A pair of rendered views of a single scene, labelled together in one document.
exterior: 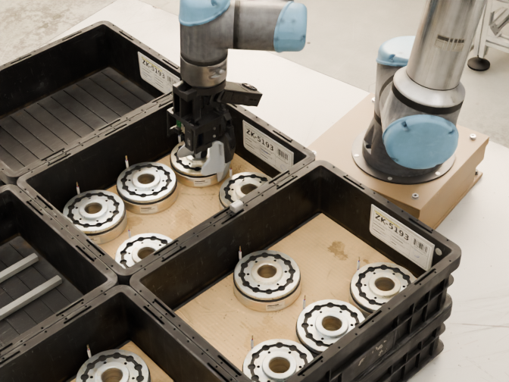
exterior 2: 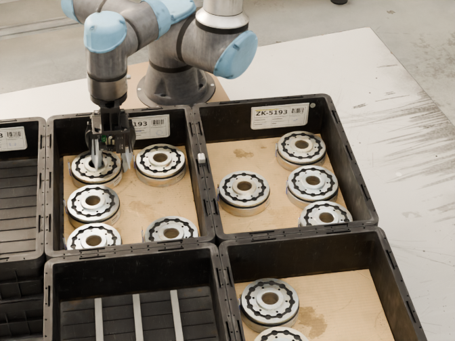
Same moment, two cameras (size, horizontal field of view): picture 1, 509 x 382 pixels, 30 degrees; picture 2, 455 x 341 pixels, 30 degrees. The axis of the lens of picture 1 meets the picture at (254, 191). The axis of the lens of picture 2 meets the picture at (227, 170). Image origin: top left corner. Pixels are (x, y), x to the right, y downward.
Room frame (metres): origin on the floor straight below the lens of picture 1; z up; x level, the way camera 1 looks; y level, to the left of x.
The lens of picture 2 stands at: (0.37, 1.05, 2.02)
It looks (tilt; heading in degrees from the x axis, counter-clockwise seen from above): 42 degrees down; 303
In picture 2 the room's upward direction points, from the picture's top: 1 degrees clockwise
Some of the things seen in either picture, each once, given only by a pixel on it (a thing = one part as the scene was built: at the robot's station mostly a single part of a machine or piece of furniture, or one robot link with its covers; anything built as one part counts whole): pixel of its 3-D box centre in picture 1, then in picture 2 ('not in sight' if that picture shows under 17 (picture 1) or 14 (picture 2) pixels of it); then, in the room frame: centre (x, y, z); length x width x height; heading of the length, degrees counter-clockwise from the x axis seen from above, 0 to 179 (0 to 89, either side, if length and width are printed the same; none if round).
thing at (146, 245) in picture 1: (147, 254); (171, 233); (1.05, 0.17, 0.86); 0.05 x 0.05 x 0.01
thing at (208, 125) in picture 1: (200, 108); (110, 118); (1.25, 0.08, 0.99); 0.09 x 0.08 x 0.12; 132
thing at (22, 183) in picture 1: (168, 173); (125, 177); (1.18, 0.14, 0.92); 0.40 x 0.30 x 0.02; 132
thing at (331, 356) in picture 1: (297, 270); (278, 164); (0.95, -0.06, 0.92); 0.40 x 0.30 x 0.02; 132
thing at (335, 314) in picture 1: (332, 324); (313, 180); (0.90, -0.11, 0.86); 0.05 x 0.05 x 0.01
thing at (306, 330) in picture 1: (331, 326); (313, 183); (0.90, -0.11, 0.86); 0.10 x 0.10 x 0.01
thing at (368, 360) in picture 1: (297, 294); (277, 183); (0.95, -0.06, 0.87); 0.40 x 0.30 x 0.11; 132
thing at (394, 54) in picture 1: (410, 78); (173, 30); (1.36, -0.28, 0.97); 0.13 x 0.12 x 0.14; 177
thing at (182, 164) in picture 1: (199, 155); (96, 166); (1.29, 0.10, 0.86); 0.10 x 0.10 x 0.01
